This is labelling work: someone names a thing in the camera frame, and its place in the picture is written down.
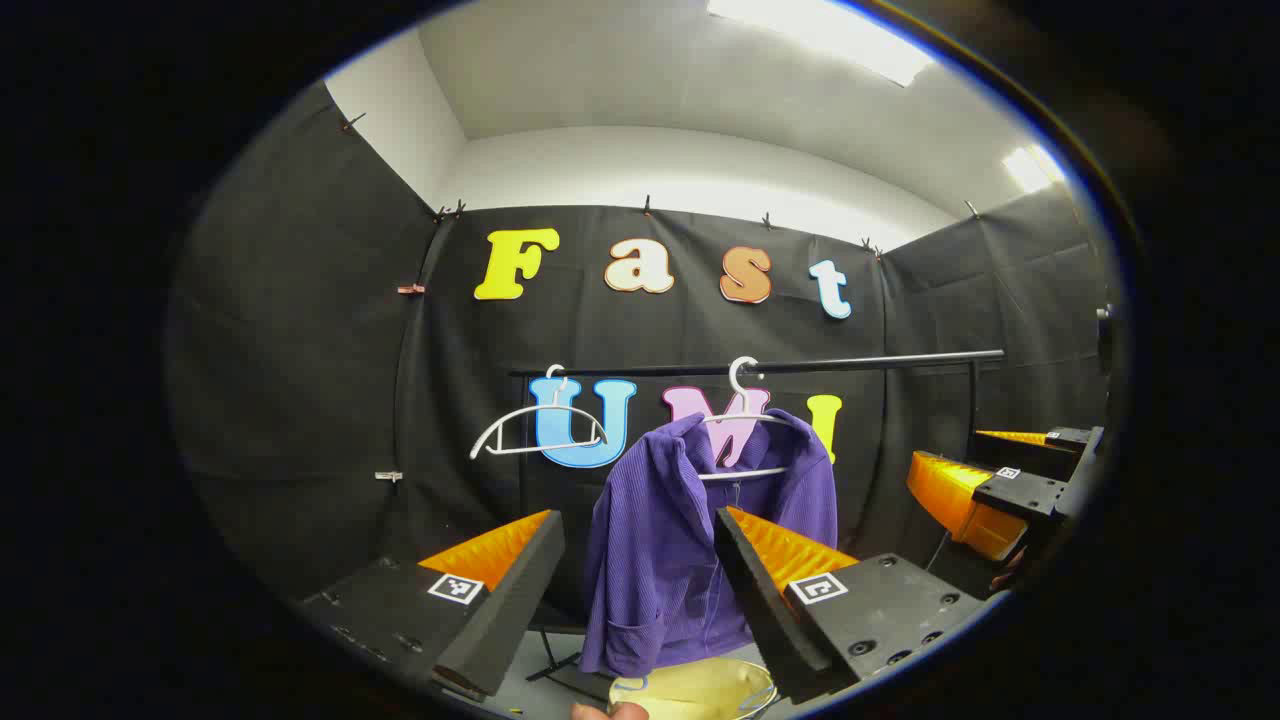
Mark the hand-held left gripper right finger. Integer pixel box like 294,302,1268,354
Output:
713,505,991,706

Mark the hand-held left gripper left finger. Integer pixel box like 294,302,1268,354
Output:
300,508,567,701

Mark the purple corduroy shirt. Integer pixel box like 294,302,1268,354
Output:
578,408,839,679

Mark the beige fabric laundry hamper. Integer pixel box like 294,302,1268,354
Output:
608,657,779,720

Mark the white plastic clothes hanger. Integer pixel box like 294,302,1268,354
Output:
469,364,610,462
696,356,803,484

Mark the black metal clothes rack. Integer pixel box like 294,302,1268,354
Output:
508,348,1007,701

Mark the small ceiling light panel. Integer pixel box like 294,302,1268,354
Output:
1003,144,1068,194

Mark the black backdrop cloth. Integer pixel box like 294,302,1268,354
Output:
165,80,1113,621

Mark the long ceiling light panel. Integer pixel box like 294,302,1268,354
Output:
708,0,935,88

